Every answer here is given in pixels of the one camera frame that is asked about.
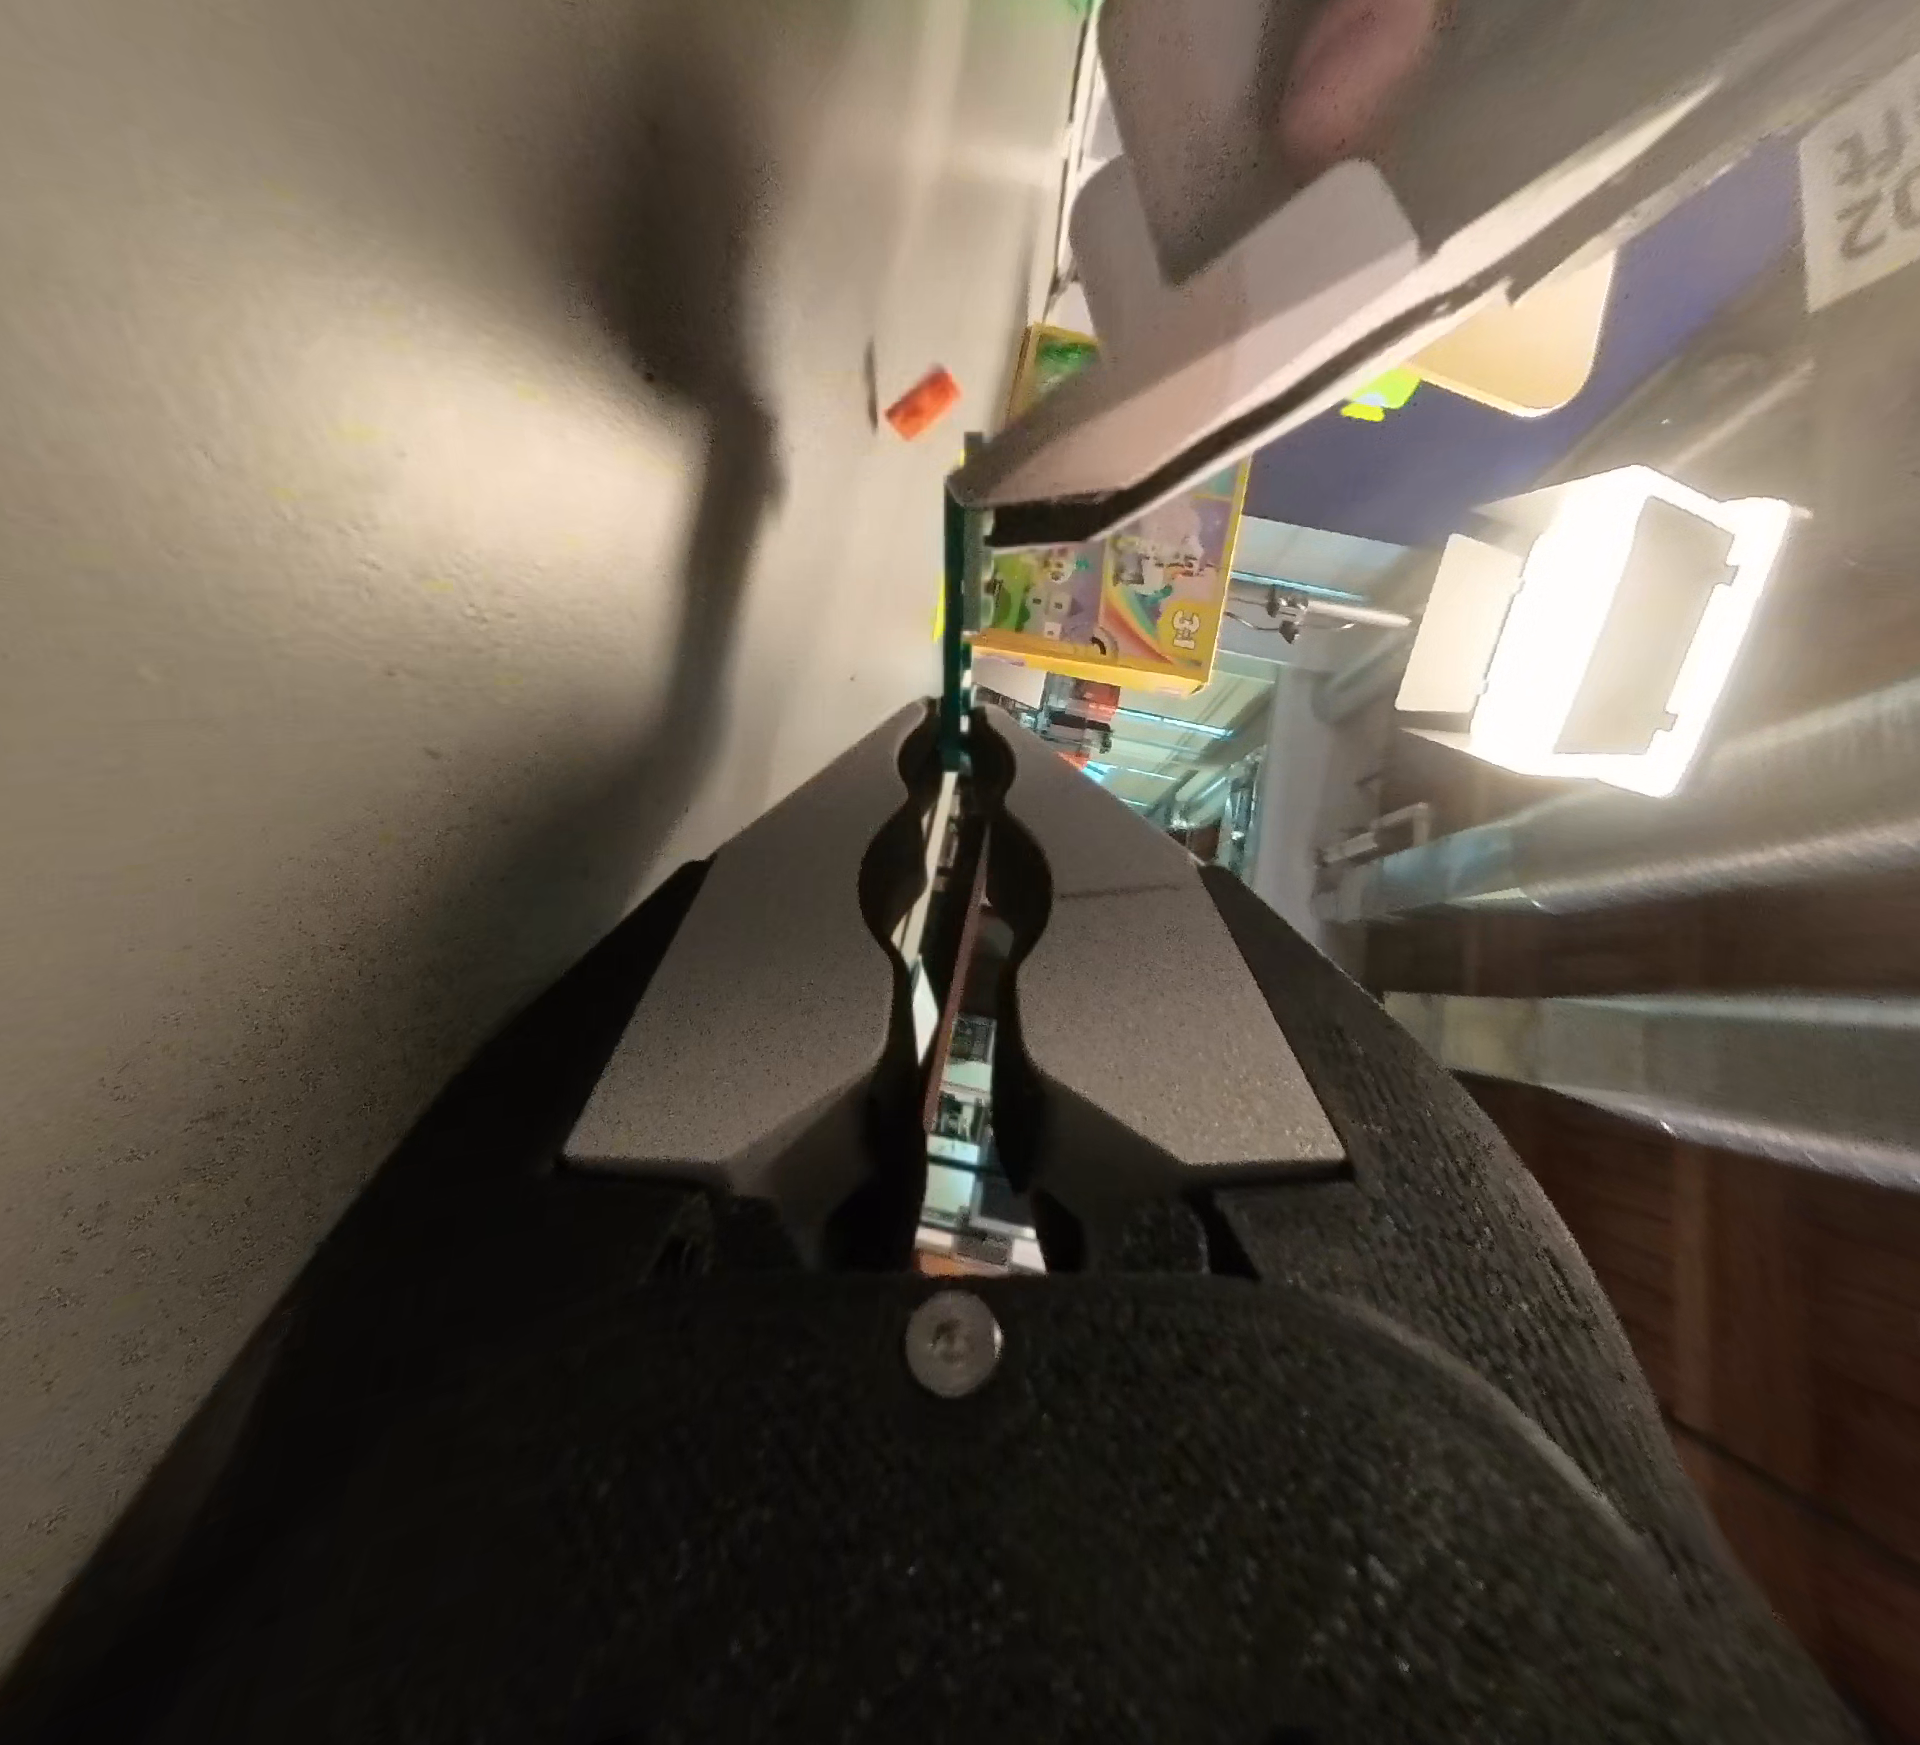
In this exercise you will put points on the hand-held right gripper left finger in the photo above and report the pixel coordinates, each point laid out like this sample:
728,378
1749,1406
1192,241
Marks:
720,1025

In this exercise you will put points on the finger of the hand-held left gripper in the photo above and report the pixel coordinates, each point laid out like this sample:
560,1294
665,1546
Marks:
1275,350

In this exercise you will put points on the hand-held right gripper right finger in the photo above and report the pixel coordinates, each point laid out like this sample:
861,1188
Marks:
1184,1025

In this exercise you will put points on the white brick assembly teal brick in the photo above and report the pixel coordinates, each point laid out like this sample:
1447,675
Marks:
955,606

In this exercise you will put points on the colourful toy set box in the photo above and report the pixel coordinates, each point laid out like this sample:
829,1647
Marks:
1141,606

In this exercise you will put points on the person's left hand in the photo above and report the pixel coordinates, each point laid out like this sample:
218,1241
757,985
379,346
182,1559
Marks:
1357,65

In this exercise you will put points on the neon yellow sign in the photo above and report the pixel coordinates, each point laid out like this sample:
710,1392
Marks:
1380,394

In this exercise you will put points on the black display panel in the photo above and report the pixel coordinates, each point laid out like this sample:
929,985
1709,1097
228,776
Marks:
1349,471

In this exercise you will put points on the wooden book stand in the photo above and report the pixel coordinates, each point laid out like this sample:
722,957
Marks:
1515,350

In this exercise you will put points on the small orange toy brick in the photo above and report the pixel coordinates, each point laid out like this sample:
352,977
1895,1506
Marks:
923,403

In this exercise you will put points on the bright studio light panel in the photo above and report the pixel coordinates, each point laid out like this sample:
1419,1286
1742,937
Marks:
1606,635

